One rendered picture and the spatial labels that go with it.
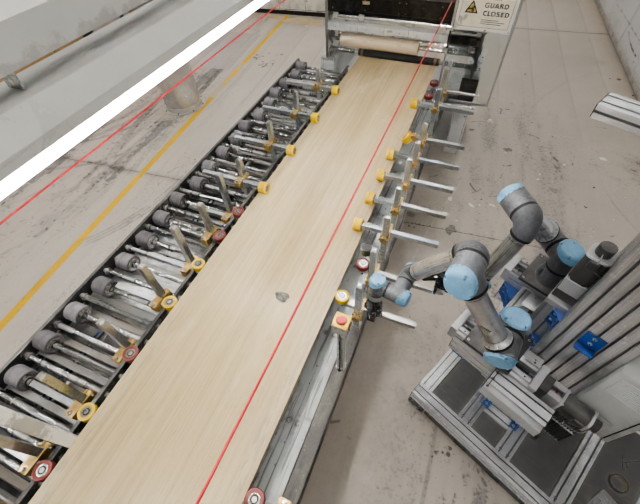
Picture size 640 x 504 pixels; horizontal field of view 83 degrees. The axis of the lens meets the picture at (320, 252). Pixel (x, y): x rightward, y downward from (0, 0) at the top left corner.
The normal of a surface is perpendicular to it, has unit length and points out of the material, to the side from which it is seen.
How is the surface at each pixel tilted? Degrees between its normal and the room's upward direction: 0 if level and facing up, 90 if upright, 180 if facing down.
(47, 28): 90
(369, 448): 0
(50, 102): 61
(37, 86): 0
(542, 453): 0
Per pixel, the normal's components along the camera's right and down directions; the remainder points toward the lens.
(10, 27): 0.92, 0.28
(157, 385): -0.04, -0.62
